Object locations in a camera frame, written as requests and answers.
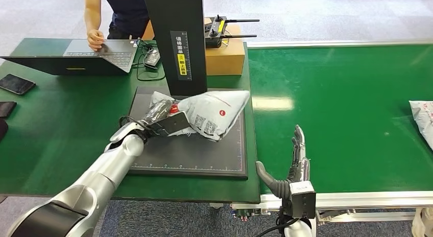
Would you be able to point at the black remote controller with antennas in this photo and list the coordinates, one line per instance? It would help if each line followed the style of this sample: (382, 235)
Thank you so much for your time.
(213, 35)

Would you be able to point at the brown cardboard box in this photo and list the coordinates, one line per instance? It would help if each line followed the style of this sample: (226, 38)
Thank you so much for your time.
(225, 59)

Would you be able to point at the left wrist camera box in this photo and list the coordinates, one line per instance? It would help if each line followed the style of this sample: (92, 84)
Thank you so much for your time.
(172, 124)

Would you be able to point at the black inbound scanner machine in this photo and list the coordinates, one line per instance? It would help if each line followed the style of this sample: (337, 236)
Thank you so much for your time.
(189, 154)

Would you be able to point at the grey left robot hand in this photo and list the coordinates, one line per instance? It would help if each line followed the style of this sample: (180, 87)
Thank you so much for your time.
(159, 110)

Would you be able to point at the black power adapter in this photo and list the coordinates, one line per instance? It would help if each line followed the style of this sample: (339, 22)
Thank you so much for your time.
(152, 57)

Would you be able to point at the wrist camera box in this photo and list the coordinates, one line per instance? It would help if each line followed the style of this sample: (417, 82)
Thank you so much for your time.
(302, 200)
(172, 124)

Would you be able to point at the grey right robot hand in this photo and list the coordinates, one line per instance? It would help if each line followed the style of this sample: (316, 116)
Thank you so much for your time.
(299, 171)

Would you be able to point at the white knitted shoe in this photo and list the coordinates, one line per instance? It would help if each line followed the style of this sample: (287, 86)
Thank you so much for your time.
(424, 223)

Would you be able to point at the green conveyor belt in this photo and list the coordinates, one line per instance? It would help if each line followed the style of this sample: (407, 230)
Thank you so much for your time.
(355, 76)

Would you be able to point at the grey open laptop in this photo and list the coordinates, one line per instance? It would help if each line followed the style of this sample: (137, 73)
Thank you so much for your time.
(67, 68)

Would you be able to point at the black smartphone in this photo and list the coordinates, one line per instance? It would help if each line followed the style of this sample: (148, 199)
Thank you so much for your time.
(16, 84)
(5, 109)

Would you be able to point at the person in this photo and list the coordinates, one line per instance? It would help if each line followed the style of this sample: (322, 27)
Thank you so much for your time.
(128, 12)

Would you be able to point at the green table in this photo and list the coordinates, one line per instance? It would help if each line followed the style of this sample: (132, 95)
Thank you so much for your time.
(67, 134)

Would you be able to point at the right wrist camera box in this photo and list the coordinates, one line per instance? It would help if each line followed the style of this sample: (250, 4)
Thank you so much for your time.
(302, 200)

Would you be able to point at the person's hand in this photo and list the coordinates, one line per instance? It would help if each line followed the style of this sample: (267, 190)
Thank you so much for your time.
(95, 40)

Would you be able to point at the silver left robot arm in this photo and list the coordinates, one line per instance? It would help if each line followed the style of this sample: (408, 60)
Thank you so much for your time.
(101, 174)

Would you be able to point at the white red-printed plastic package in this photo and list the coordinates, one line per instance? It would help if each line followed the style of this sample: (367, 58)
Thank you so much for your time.
(216, 110)

